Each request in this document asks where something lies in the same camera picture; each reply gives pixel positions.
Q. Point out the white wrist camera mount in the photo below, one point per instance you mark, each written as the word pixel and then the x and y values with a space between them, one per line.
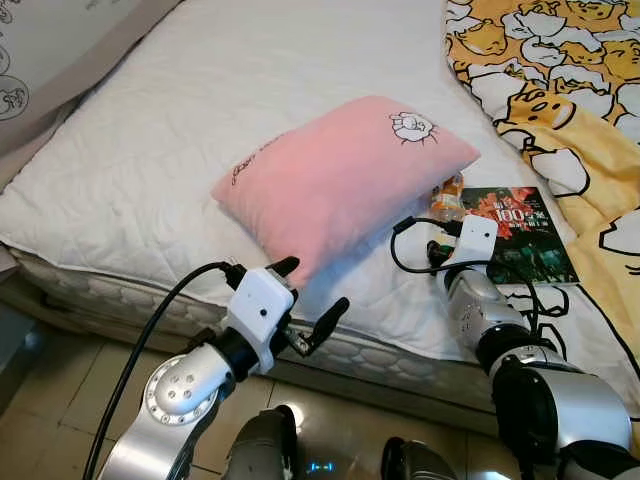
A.
pixel 255 310
pixel 477 240

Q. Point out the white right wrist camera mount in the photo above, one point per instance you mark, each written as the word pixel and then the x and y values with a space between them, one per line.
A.
pixel 477 240

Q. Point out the white quilted mattress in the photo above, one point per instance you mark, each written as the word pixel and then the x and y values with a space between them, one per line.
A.
pixel 200 100

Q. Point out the robot leg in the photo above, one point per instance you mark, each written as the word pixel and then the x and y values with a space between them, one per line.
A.
pixel 420 462
pixel 262 445

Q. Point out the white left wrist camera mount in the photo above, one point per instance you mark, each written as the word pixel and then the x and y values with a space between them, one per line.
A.
pixel 255 310

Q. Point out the dark cover book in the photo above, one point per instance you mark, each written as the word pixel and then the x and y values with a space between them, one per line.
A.
pixel 525 250

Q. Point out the robot left leg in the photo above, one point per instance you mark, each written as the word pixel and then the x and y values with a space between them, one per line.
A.
pixel 262 445

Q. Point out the yellow cartoon print blanket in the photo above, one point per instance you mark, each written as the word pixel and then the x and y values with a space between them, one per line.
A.
pixel 585 150

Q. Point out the pink plush pillow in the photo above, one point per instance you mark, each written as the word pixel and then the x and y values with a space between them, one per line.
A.
pixel 330 180

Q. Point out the robot right leg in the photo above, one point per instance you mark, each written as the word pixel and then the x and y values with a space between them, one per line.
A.
pixel 420 462

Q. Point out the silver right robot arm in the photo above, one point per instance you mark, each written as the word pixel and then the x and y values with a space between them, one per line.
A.
pixel 560 405

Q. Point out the grey printed headboard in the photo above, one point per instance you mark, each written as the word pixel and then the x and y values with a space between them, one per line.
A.
pixel 50 50

